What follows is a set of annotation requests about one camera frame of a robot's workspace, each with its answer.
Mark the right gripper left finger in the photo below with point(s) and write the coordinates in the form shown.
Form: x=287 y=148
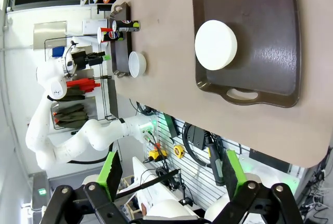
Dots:
x=112 y=177

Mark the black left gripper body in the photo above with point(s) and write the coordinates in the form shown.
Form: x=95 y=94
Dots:
x=80 y=59

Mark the black yellow handheld tool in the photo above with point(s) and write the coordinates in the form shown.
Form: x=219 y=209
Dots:
x=216 y=164

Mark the grey metal plate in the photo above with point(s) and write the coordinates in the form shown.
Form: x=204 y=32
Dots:
x=49 y=34

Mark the white cardboard box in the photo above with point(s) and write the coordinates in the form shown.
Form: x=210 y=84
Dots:
x=93 y=26

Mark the yellow tape measure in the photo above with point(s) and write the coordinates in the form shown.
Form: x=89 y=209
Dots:
x=179 y=151

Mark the blue box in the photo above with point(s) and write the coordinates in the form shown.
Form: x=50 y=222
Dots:
x=57 y=51

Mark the dark brown serving tray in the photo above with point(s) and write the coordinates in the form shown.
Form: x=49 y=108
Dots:
x=268 y=52
x=121 y=52

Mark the red plastic cup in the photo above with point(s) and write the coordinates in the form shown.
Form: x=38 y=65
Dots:
x=105 y=30

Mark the olive green cloth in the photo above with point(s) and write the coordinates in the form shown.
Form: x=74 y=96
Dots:
x=71 y=117
x=72 y=95

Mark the white round bowl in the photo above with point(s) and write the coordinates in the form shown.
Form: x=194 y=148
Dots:
x=136 y=64
x=214 y=44

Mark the yellow emergency stop box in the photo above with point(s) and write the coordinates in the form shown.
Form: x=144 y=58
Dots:
x=156 y=155

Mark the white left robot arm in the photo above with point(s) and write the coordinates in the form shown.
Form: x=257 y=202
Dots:
x=104 y=133

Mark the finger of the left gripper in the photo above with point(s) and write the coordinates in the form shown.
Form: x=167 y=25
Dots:
x=97 y=54
x=100 y=60

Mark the black small stand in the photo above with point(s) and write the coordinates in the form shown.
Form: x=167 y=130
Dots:
x=186 y=198

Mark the green exit sign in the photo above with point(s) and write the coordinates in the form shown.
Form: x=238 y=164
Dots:
x=41 y=191

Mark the white slatwall panel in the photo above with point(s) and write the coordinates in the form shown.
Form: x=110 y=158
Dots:
x=197 y=179

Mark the black Pepsi can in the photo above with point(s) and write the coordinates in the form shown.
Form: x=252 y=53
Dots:
x=127 y=26
x=115 y=36

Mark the black slanted rod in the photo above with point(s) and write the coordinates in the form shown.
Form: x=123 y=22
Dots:
x=156 y=179

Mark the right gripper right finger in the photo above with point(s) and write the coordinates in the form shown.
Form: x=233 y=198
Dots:
x=234 y=177

